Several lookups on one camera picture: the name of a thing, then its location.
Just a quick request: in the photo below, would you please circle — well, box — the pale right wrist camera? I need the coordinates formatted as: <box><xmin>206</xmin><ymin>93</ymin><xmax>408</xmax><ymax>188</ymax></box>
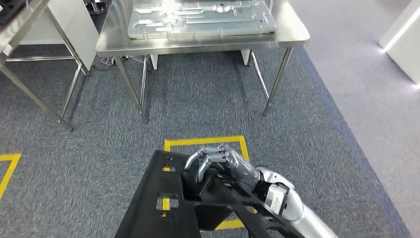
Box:
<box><xmin>264</xmin><ymin>183</ymin><xmax>290</xmax><ymax>218</ymax></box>

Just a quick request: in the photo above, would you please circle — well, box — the white lit cabinet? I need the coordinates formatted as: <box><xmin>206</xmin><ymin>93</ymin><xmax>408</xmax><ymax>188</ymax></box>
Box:
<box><xmin>379</xmin><ymin>0</ymin><xmax>420</xmax><ymax>84</ymax></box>

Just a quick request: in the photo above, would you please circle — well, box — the stainless steel workbench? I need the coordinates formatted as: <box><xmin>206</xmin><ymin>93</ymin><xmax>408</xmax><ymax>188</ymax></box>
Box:
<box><xmin>96</xmin><ymin>0</ymin><xmax>311</xmax><ymax>124</ymax></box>

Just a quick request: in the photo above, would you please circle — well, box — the floor cable bundle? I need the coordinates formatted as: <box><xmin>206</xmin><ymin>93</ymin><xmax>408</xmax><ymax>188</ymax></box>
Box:
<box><xmin>100</xmin><ymin>55</ymin><xmax>152</xmax><ymax>68</ymax></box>

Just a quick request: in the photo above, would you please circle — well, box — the black plastic mounting plate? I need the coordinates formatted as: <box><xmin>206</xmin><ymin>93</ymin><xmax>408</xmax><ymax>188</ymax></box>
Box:
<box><xmin>114</xmin><ymin>150</ymin><xmax>308</xmax><ymax>238</ymax></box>

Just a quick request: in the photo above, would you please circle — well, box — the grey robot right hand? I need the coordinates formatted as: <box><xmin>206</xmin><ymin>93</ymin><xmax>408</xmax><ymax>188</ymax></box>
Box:
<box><xmin>183</xmin><ymin>145</ymin><xmax>262</xmax><ymax>193</ymax></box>

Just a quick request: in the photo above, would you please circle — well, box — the yellow floor tape square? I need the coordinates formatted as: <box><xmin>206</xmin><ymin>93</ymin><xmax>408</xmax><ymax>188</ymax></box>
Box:
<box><xmin>0</xmin><ymin>153</ymin><xmax>22</xmax><ymax>201</ymax></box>
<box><xmin>162</xmin><ymin>135</ymin><xmax>259</xmax><ymax>231</ymax></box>

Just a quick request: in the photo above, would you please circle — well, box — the grey stamped metal panel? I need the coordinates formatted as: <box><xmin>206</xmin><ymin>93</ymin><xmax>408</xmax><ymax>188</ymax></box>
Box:
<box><xmin>127</xmin><ymin>0</ymin><xmax>277</xmax><ymax>40</ymax></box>

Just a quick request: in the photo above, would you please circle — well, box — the stainless steel side table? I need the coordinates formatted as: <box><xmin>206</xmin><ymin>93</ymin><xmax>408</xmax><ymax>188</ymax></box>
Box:
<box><xmin>0</xmin><ymin>0</ymin><xmax>91</xmax><ymax>131</ymax></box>

